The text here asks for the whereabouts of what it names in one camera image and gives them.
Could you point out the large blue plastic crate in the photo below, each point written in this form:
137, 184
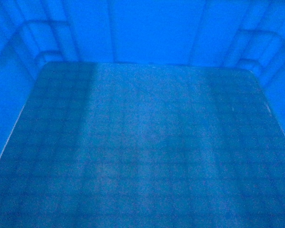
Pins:
142, 113

